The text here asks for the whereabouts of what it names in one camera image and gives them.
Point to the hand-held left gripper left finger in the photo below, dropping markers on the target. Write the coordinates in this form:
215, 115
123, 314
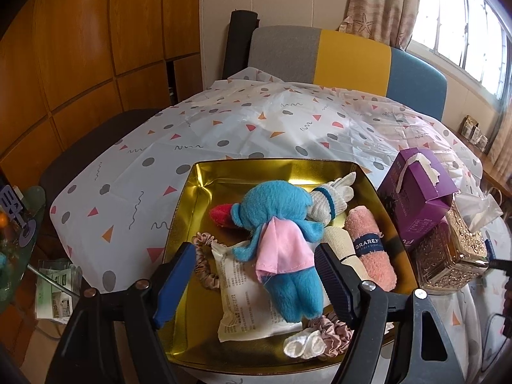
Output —
176, 284

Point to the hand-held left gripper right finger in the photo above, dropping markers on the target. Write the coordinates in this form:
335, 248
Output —
336, 284

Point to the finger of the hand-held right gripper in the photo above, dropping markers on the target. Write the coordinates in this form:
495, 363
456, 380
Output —
500, 264

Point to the tan satin scrunchie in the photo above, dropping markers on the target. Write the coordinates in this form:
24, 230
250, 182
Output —
204, 260

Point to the beige bandage roll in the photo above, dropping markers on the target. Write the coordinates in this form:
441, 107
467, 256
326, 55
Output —
340, 244

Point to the pink towel dark band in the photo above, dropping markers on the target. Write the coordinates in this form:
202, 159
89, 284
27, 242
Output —
372, 248

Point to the pink scrunchie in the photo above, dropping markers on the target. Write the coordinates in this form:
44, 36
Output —
338, 336

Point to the white sock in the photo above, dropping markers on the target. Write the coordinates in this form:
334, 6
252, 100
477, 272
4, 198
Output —
304, 344

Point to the white printed plastic packet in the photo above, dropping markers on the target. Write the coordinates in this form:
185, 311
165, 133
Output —
248, 300

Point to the blue plush toy pink cape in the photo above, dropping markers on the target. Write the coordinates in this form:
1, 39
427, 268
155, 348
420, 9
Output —
280, 224

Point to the red fuzzy cloth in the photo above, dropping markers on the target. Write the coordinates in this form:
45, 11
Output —
222, 216

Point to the white knit glove blue cuff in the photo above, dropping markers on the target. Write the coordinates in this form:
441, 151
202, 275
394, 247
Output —
332, 200

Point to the gold metal tray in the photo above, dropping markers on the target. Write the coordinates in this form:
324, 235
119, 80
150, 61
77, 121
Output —
208, 192

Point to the ornate gold tissue box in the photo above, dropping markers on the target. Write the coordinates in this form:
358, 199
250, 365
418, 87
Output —
460, 256

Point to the wooden side table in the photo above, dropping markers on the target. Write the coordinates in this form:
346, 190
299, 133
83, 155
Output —
498, 178

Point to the purple tissue box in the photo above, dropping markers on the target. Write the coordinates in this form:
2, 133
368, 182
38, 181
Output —
416, 204

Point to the stack of papers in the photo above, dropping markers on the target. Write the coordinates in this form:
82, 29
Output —
56, 292

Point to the beige patterned curtain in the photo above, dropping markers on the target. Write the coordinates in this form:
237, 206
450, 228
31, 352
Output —
502, 144

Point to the small boxes on side table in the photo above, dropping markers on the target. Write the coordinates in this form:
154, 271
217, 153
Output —
476, 134

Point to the round glass table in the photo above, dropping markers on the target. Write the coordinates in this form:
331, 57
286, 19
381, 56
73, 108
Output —
16, 272

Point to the patterned plastic tablecloth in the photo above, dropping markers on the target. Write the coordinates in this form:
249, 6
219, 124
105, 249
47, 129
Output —
240, 128

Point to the purple toy utensils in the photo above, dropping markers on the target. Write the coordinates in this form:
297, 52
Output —
18, 216

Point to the grey yellow blue sofa back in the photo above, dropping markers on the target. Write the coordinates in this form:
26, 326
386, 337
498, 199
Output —
344, 60

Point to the barred window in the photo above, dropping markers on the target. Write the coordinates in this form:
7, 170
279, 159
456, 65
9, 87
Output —
472, 28

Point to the black rolled mat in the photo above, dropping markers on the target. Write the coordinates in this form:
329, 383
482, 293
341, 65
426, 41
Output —
240, 44

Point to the wooden wardrobe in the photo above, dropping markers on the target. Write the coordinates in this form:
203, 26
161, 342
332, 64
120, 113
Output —
80, 48

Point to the beige starfish print curtain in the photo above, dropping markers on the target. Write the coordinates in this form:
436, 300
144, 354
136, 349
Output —
380, 4

